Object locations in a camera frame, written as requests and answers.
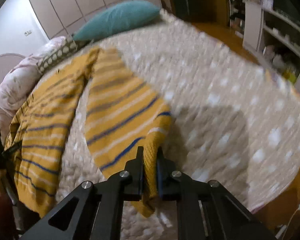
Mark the yellow striped knit sweater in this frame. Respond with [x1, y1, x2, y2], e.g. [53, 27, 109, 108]
[5, 47, 172, 217]

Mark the pink floral fleece blanket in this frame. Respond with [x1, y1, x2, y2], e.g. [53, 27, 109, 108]
[0, 36, 66, 142]

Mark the beige heart-pattern quilt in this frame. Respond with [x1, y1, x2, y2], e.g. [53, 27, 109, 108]
[32, 8, 300, 240]

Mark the olive white-dotted bolster pillow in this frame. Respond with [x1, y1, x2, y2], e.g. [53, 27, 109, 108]
[37, 36, 91, 75]

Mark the white open shelf unit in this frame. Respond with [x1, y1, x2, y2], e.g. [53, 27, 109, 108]
[243, 0, 300, 93]

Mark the brown wooden door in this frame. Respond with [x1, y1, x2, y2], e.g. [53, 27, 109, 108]
[172, 0, 230, 26]

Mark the wall light switch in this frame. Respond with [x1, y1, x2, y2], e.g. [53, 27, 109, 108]
[24, 30, 32, 36]

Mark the teal corduroy pillow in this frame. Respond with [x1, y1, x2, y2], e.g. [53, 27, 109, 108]
[72, 0, 160, 41]

